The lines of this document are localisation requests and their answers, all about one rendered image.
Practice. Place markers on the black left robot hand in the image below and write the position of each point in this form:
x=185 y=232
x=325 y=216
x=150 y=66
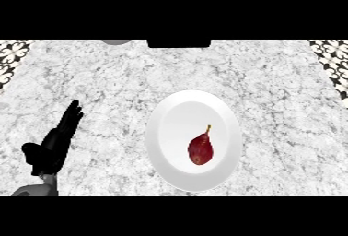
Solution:
x=51 y=147

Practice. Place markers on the red pear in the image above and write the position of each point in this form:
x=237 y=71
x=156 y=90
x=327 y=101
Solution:
x=200 y=149

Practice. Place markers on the grey round object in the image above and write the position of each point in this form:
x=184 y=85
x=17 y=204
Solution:
x=116 y=42

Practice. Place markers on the black rectangular appliance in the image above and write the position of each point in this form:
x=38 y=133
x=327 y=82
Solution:
x=178 y=43

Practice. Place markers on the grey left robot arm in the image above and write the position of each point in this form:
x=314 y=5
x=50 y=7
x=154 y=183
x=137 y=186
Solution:
x=41 y=188

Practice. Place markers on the white oval plate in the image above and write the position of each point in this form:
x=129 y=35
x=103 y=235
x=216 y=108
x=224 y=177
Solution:
x=181 y=116

